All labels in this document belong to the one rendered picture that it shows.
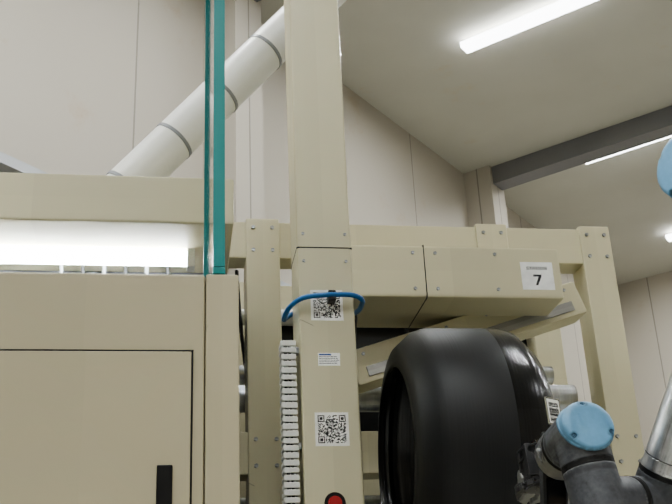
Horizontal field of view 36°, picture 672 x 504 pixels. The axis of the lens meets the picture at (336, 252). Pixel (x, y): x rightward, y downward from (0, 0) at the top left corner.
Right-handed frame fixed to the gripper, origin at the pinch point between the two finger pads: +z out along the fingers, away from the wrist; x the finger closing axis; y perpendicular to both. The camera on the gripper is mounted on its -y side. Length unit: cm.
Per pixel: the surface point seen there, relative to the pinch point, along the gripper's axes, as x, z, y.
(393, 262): 12, 41, 78
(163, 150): 72, 39, 111
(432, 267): 1, 42, 77
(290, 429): 43, 23, 25
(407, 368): 17.9, 12.3, 34.2
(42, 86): 148, 302, 347
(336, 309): 32, 18, 52
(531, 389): -5.7, 2.3, 24.9
